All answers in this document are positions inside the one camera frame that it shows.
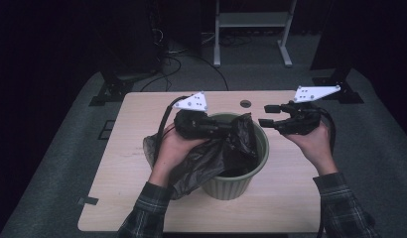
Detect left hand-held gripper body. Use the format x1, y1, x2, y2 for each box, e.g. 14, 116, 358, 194
173, 91, 212, 140

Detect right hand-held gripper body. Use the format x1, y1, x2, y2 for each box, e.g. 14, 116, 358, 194
277, 85, 341, 136

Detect black plastic garbage bag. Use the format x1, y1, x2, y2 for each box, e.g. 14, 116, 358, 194
142, 112, 260, 200

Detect green plastic trash bin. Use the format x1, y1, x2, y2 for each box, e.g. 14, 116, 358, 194
201, 112, 270, 201

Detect person's right hand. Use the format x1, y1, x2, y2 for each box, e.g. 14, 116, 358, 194
284, 121, 331, 167

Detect person's left hand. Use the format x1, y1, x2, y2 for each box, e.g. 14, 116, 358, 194
154, 124, 207, 174

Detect black metal stand base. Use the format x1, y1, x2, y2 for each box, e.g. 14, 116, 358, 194
312, 67, 364, 105
88, 67, 136, 107

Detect white metal stand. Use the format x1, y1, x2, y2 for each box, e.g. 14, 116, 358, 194
213, 0, 298, 68

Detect grey tape tab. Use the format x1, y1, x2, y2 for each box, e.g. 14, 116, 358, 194
76, 196, 99, 206

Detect black floor cables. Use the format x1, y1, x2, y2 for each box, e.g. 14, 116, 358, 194
140, 54, 230, 93

